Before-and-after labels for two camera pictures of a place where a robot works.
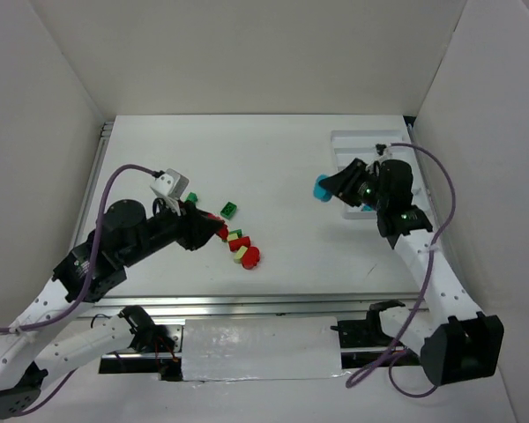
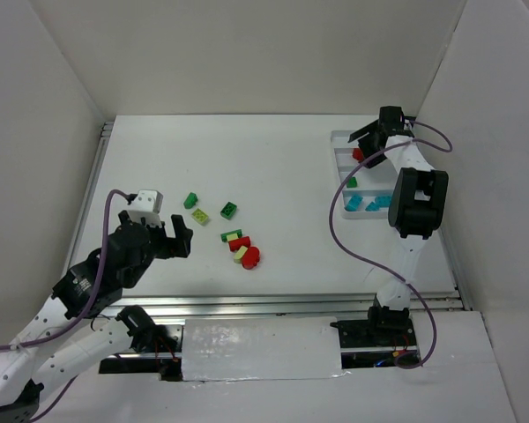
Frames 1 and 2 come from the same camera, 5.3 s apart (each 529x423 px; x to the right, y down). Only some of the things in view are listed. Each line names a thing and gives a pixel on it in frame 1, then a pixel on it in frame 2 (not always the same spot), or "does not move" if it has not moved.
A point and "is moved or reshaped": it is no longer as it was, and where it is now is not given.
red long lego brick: [236, 243] does not move
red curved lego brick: [224, 230] to [357, 154]
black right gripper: [353, 184] to [375, 142]
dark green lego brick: [228, 210] does not move
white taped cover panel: [261, 348] does not move
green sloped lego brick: [191, 196] does not move
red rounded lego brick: [250, 257] does not move
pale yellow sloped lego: [241, 252] does not move
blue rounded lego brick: [320, 192] is moved or reshaped
